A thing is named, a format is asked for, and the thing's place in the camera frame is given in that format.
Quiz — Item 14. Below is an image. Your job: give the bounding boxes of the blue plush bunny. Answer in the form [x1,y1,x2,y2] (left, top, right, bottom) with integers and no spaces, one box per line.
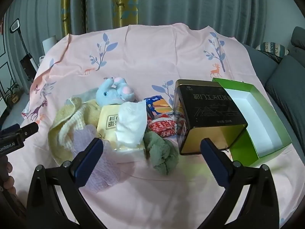
[80,76,135,106]

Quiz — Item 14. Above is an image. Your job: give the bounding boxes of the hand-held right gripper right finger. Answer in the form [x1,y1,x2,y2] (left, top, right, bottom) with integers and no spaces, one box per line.
[200,138,290,229]

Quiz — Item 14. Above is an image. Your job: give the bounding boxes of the pink printed bed sheet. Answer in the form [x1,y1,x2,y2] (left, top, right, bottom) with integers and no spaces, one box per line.
[21,23,305,229]

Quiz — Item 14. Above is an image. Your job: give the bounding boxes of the black tin box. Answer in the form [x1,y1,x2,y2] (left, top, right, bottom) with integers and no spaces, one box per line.
[173,79,249,155]

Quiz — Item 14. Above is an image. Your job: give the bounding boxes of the white cylindrical appliance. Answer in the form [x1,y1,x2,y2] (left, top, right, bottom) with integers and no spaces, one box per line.
[42,36,58,53]

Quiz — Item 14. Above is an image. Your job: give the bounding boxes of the green cardboard box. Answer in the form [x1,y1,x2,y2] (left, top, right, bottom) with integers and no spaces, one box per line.
[212,77,293,167]

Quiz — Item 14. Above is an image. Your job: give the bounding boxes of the blue tissue packet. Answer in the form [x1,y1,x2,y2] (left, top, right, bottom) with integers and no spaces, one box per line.
[144,95,173,120]

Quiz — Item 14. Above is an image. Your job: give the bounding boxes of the ring light stand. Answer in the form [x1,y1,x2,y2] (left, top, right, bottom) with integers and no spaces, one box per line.
[10,20,39,81]

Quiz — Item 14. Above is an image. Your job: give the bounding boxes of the green towel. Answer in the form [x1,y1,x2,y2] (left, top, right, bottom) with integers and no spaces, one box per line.
[143,131,180,175]

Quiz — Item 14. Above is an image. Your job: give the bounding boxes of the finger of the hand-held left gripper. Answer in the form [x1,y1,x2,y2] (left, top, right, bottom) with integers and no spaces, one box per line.
[20,122,39,138]

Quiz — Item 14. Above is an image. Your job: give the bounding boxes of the white tissue sheet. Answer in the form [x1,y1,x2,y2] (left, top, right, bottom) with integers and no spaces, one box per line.
[116,100,148,148]

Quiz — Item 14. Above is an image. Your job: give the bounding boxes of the person's left hand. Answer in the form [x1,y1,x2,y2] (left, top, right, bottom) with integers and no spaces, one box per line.
[1,161,17,196]

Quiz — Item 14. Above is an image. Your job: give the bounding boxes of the grey sofa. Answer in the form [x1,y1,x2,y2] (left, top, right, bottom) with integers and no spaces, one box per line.
[243,26,305,163]

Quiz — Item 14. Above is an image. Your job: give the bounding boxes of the yellow tissue pack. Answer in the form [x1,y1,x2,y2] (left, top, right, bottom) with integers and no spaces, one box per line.
[96,105,147,159]

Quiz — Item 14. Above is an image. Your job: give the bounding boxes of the striped cushion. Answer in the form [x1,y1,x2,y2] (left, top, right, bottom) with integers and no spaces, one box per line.
[256,42,290,64]

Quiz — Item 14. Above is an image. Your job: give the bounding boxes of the potted plant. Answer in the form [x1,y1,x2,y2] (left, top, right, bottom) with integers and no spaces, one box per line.
[6,81,20,105]

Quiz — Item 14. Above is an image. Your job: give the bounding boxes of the grey-blue curtain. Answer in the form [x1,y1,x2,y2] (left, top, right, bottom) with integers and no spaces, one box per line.
[5,0,296,46]

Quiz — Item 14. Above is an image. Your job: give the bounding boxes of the yellow patterned curtain panel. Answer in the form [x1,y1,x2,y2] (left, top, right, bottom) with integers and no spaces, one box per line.
[61,0,87,35]

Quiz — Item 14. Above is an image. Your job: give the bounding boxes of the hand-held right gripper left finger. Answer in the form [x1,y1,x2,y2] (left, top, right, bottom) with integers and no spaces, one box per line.
[26,137,112,229]

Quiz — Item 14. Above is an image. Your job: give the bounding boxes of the yellow knitted cloth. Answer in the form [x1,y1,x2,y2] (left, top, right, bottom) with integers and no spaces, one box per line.
[48,97,103,165]

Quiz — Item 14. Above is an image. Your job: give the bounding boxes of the red patterned packet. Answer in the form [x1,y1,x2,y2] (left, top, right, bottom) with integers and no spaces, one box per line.
[146,113,178,137]

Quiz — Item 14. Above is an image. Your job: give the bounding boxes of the purple towel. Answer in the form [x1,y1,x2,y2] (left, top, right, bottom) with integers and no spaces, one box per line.
[71,124,123,195]

